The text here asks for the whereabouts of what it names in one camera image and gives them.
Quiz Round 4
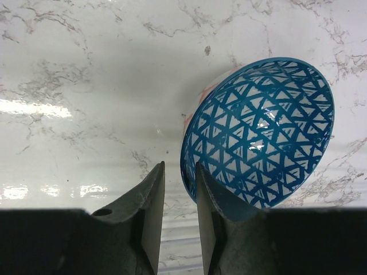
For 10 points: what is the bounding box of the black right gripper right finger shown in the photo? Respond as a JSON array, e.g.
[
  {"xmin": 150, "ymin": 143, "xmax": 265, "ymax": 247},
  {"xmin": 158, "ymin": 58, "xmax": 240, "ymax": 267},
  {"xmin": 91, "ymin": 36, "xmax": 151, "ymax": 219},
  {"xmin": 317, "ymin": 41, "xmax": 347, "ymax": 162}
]
[{"xmin": 196, "ymin": 163, "xmax": 270, "ymax": 274}]

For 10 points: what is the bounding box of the blue triangle patterned bowl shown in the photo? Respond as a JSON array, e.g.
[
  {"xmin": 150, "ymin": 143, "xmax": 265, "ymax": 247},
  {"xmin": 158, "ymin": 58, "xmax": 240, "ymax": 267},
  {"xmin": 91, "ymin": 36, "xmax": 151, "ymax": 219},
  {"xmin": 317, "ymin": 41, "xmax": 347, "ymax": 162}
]
[{"xmin": 180, "ymin": 57, "xmax": 335, "ymax": 208}]

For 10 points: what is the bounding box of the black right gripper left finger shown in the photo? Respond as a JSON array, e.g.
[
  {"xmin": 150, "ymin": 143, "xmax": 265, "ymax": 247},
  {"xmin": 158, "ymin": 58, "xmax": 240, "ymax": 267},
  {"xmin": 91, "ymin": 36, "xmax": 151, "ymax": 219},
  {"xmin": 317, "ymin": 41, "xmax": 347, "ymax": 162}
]
[{"xmin": 92, "ymin": 162, "xmax": 165, "ymax": 274}]

